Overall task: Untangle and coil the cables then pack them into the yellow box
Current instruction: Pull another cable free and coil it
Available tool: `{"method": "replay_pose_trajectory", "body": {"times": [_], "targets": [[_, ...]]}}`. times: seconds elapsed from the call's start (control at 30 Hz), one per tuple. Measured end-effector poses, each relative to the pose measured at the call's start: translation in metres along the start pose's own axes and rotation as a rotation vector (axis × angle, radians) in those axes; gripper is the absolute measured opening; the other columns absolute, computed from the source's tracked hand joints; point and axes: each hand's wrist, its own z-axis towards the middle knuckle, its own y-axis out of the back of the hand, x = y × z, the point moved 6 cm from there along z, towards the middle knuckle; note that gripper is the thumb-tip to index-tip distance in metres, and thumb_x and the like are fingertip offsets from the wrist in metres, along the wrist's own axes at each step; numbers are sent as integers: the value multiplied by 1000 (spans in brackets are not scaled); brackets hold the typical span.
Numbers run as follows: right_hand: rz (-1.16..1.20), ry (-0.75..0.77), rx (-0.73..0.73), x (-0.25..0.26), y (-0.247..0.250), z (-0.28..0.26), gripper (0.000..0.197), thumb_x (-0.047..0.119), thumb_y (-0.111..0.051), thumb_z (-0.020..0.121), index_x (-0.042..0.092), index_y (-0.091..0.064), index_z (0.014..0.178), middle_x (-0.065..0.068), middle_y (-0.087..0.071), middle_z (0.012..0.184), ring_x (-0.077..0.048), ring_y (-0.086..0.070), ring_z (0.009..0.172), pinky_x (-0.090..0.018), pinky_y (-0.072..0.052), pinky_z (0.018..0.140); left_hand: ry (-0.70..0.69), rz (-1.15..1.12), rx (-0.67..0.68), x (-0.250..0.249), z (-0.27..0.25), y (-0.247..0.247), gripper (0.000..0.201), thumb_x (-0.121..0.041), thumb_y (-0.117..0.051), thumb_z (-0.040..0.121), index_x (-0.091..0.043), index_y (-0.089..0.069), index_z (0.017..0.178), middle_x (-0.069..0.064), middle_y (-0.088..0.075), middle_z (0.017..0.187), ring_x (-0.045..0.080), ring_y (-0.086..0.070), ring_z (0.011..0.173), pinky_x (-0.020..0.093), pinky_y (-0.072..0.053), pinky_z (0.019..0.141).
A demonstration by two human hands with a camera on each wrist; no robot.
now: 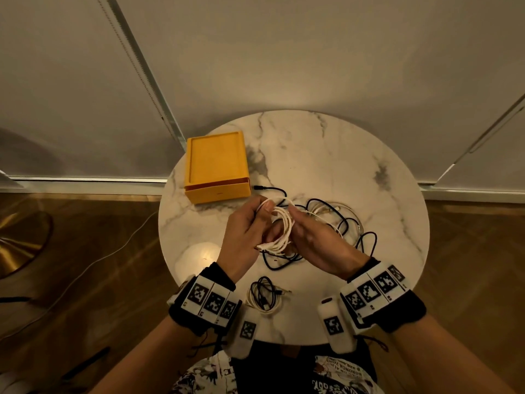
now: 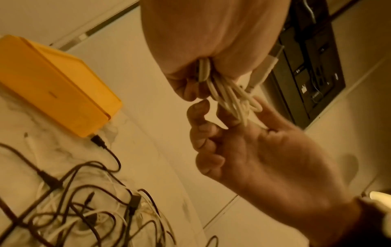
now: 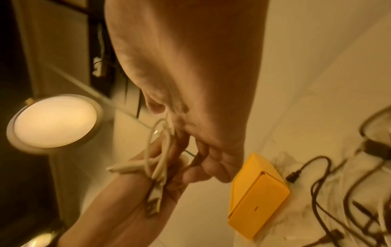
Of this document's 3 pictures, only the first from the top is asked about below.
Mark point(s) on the person's left hand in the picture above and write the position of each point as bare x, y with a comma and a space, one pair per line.
242, 237

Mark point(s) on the person's right hand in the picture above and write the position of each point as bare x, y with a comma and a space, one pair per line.
324, 248

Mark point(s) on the yellow box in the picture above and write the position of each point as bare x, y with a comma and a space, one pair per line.
215, 157

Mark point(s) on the person's left forearm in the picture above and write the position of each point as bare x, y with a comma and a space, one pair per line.
151, 357

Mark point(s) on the person's right forearm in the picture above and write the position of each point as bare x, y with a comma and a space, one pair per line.
451, 357

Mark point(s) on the black left wristband with markers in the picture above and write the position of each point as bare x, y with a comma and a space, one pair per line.
184, 315

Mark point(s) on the black wristband with markers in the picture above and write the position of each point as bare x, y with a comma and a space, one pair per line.
184, 315
410, 311

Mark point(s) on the white marble table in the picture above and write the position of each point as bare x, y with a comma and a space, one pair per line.
328, 147

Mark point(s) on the black right wristband with markers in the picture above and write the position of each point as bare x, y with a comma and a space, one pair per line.
410, 311

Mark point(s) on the metal blind track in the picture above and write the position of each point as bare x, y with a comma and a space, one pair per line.
480, 142
148, 77

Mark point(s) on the black floor object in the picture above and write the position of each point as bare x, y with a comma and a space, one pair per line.
86, 363

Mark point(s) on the gold lamp base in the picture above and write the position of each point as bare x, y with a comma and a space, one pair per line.
18, 246

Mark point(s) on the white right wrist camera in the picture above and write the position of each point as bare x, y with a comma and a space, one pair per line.
333, 325

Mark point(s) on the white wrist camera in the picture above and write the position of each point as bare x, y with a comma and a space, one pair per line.
247, 330
333, 325

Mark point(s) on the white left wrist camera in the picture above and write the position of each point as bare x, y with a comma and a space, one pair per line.
247, 330

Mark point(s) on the metal bottom rail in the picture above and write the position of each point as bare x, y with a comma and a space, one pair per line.
82, 182
471, 194

